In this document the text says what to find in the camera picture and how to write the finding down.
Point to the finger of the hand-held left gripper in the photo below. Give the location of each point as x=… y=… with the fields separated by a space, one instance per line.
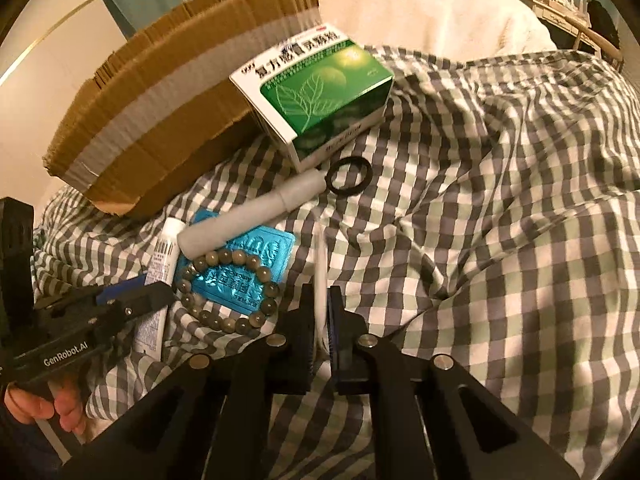
x=145 y=297

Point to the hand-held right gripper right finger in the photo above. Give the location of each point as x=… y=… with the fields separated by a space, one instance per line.
x=345 y=355

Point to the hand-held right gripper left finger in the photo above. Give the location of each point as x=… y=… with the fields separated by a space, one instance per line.
x=295 y=355

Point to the thin white stick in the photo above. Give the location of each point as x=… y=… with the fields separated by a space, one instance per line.
x=320 y=270

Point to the brown cardboard box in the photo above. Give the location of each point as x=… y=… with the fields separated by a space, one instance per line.
x=175 y=85

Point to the person's left hand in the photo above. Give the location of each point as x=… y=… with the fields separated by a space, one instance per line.
x=70 y=412

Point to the white cream tube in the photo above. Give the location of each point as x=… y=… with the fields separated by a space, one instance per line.
x=162 y=260

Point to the blue blister pack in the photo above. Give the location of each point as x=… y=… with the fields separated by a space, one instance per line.
x=272 y=244

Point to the white cylinder tube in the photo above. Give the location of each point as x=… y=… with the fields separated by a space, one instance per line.
x=240 y=220

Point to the green medicine box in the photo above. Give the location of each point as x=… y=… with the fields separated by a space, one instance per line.
x=320 y=90

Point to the white fluffy blanket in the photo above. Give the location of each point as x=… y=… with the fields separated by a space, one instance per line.
x=425 y=15

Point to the white dressing table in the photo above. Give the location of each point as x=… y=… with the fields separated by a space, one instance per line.
x=550 y=10

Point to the black backpack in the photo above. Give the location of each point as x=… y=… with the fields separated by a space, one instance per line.
x=605 y=22

